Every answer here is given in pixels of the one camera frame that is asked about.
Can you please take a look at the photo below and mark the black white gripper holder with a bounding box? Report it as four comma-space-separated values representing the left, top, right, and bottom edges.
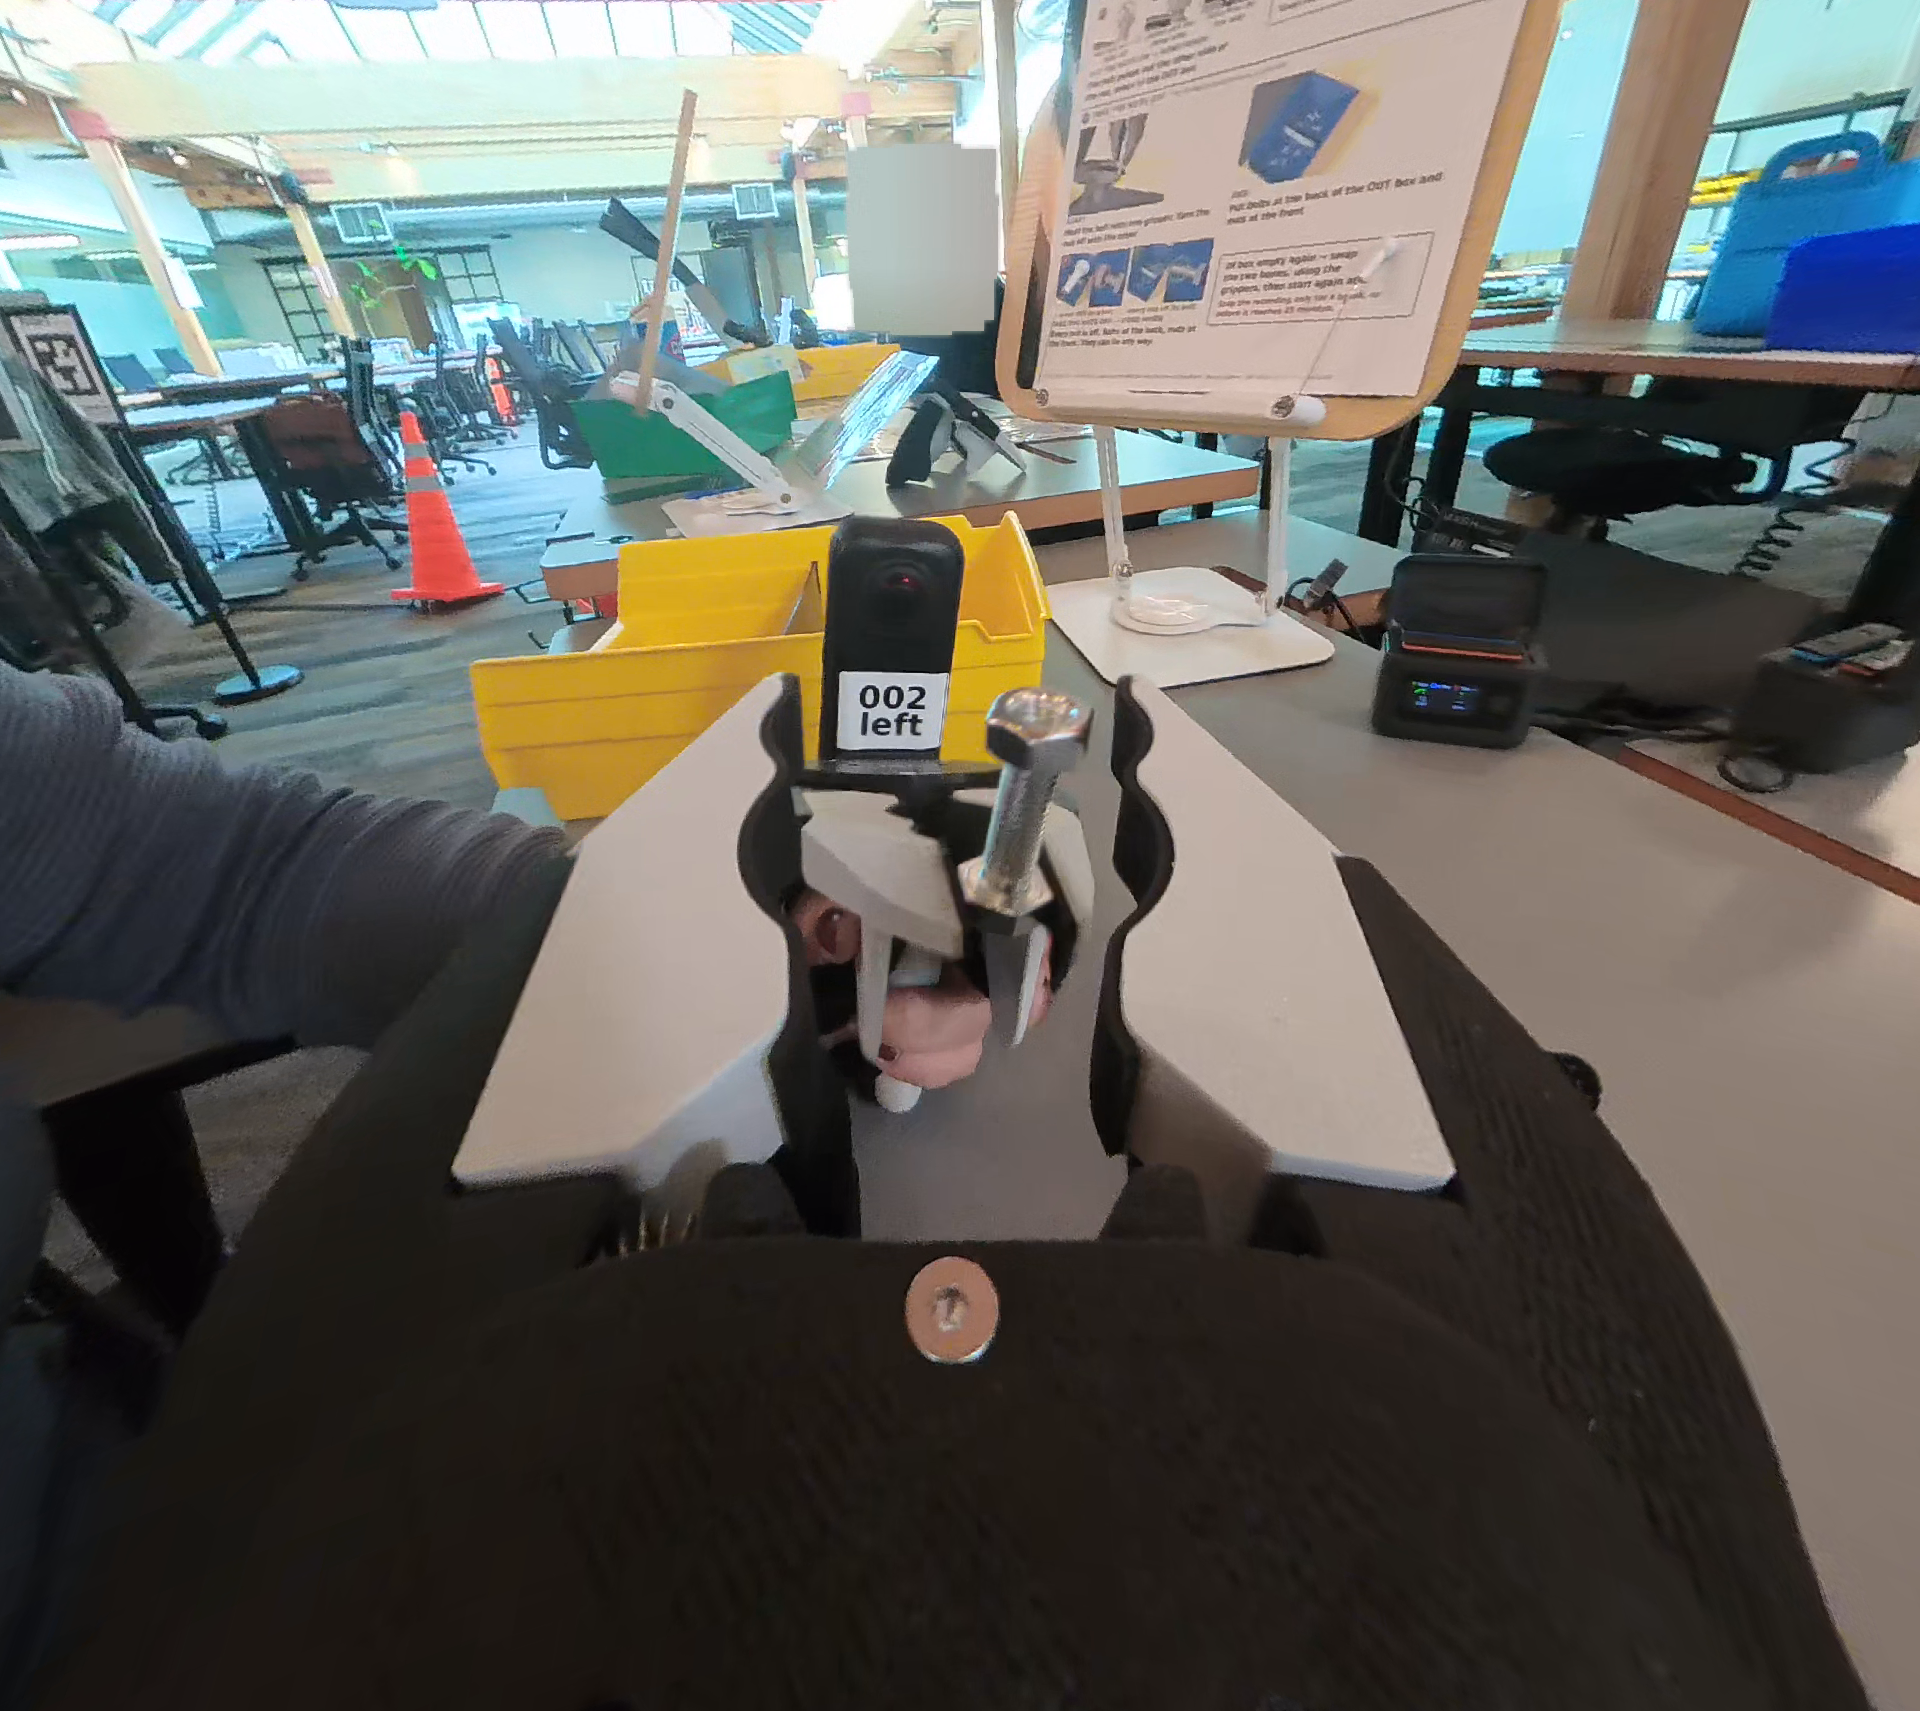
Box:
885, 391, 1034, 493

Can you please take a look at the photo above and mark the black coat rack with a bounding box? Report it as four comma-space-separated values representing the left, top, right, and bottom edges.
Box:
0, 391, 305, 740

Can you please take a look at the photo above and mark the black stool seat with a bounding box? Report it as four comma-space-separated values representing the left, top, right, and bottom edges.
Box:
1483, 428, 1773, 537

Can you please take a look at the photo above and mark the row of black office chairs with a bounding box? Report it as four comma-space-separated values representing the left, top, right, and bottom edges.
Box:
337, 307, 603, 484

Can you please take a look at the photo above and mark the brown office chair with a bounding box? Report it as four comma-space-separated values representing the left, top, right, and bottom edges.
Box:
248, 391, 409, 583

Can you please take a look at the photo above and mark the blue plastic bin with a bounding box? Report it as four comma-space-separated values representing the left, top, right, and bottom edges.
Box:
1769, 225, 1920, 353

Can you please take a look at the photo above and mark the orange traffic cone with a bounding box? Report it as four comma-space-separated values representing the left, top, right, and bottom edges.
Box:
389, 410, 508, 611

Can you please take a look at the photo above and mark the black device box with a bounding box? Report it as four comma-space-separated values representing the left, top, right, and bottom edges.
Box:
1738, 619, 1920, 777

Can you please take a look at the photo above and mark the blue tote with handle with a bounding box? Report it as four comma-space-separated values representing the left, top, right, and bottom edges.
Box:
1694, 133, 1909, 338

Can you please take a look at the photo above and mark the yellow plastic bin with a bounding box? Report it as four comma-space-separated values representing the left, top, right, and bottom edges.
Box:
469, 511, 1053, 824

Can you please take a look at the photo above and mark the green plastic bin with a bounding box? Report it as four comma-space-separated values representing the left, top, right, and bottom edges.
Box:
569, 370, 801, 486

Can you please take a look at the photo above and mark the person's left hand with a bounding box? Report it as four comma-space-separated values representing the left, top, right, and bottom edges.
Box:
811, 894, 999, 1095

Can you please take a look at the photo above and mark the wooden instruction board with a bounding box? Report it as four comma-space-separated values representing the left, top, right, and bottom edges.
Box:
994, 0, 1565, 444

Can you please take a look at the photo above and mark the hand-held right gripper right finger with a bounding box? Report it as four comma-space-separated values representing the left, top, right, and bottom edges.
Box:
1087, 675, 1458, 1199

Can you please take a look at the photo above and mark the thin board on white stand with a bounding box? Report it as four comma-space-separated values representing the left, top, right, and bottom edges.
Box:
606, 90, 845, 535

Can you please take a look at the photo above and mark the black white marker sign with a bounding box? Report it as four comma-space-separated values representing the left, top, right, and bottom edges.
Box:
0, 303, 128, 449

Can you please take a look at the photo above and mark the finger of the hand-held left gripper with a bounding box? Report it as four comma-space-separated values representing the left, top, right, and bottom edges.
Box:
980, 817, 1100, 1051
797, 808, 969, 960

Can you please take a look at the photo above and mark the white board stand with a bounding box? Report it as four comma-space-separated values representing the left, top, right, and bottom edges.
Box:
1047, 421, 1337, 691

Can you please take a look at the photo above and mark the small black display device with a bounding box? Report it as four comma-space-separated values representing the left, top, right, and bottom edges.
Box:
1369, 553, 1551, 749

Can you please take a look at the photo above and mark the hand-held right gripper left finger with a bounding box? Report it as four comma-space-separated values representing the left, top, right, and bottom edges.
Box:
451, 672, 865, 1244

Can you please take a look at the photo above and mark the person's left forearm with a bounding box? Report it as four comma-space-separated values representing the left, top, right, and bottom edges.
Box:
0, 662, 588, 1055

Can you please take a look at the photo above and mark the silver hex bolt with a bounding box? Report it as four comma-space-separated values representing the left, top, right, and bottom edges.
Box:
958, 689, 1093, 917

